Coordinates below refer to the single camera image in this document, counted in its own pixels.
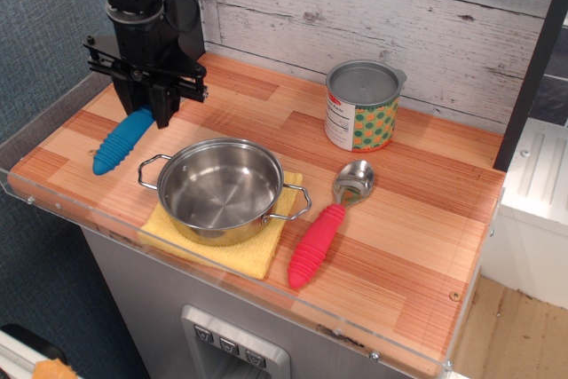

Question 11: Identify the red handled metal spoon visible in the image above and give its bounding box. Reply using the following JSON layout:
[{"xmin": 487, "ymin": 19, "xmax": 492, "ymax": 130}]
[{"xmin": 288, "ymin": 160, "xmax": 375, "ymax": 289}]

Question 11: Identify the orange object at corner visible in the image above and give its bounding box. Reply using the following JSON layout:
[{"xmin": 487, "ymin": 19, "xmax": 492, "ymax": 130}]
[{"xmin": 31, "ymin": 359, "xmax": 79, "ymax": 379}]

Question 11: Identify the black vertical post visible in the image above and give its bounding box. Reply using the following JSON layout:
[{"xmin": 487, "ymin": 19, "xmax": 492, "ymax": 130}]
[{"xmin": 167, "ymin": 0, "xmax": 205, "ymax": 60}]

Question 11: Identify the blue handled metal fork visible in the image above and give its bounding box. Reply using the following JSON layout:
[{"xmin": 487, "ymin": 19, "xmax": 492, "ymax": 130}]
[{"xmin": 92, "ymin": 106, "xmax": 154, "ymax": 176}]

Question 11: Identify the dark right frame post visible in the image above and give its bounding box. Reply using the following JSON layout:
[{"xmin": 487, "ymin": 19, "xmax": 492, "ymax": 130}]
[{"xmin": 493, "ymin": 0, "xmax": 567, "ymax": 172}]

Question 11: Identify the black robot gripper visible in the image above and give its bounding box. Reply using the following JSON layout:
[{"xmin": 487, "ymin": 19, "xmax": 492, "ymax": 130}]
[{"xmin": 83, "ymin": 19, "xmax": 208, "ymax": 129}]

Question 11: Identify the stainless steel pot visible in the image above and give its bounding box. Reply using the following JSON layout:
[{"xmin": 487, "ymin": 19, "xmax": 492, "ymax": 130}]
[{"xmin": 138, "ymin": 138, "xmax": 312, "ymax": 247}]

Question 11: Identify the silver dispenser panel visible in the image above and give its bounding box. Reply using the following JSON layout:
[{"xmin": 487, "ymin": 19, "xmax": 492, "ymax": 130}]
[{"xmin": 181, "ymin": 304, "xmax": 292, "ymax": 379}]

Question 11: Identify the grey toy fridge cabinet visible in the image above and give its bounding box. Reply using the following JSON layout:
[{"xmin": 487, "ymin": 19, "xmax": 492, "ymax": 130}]
[{"xmin": 83, "ymin": 229, "xmax": 405, "ymax": 378}]

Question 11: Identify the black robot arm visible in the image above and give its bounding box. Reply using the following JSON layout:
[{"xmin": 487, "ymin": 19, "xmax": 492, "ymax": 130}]
[{"xmin": 83, "ymin": 0, "xmax": 207, "ymax": 129}]

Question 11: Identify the yellow cloth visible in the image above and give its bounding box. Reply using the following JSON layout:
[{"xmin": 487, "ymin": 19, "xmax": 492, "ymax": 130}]
[{"xmin": 137, "ymin": 170, "xmax": 304, "ymax": 281}]

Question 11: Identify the toy food can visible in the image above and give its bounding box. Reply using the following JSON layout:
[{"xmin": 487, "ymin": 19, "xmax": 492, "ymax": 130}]
[{"xmin": 325, "ymin": 59, "xmax": 406, "ymax": 153}]

